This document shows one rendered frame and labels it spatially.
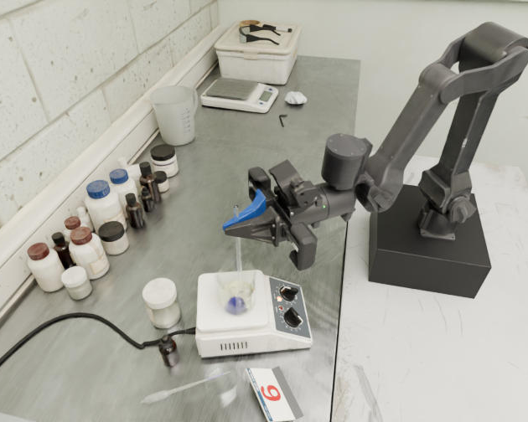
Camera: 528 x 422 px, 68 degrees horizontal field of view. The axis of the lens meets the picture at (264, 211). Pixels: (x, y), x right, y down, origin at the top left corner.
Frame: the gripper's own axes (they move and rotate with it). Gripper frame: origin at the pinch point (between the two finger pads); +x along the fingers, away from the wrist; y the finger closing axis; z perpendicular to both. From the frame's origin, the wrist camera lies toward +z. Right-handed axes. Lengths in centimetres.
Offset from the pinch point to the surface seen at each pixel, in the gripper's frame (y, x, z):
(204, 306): -1.3, 7.7, -17.4
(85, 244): -25.1, 24.9, -17.5
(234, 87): -95, -33, -22
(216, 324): 2.9, 6.9, -17.4
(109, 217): -35.0, 19.5, -20.1
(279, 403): 15.8, 1.4, -24.5
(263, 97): -86, -41, -24
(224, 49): -111, -35, -13
